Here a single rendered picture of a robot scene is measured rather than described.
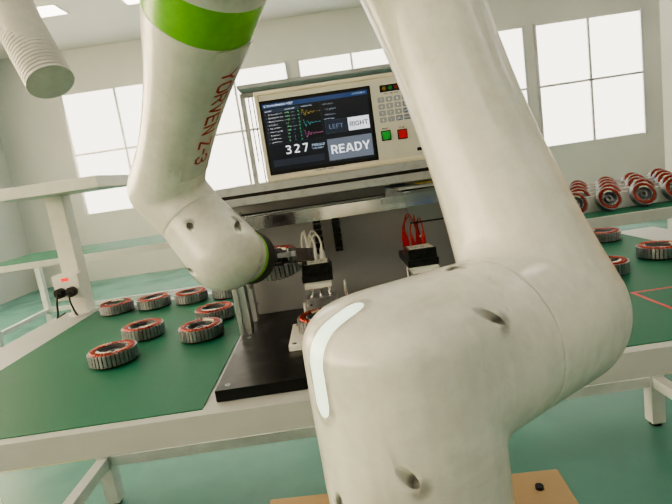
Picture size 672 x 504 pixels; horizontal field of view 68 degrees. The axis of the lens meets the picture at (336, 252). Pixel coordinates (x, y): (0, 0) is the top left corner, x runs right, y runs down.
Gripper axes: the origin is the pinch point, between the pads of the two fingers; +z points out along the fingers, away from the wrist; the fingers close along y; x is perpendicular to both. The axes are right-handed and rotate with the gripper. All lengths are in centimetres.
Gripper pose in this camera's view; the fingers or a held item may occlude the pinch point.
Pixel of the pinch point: (276, 261)
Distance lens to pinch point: 107.3
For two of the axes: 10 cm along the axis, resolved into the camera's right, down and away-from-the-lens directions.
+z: 1.0, 0.6, 9.9
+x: 1.4, 9.9, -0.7
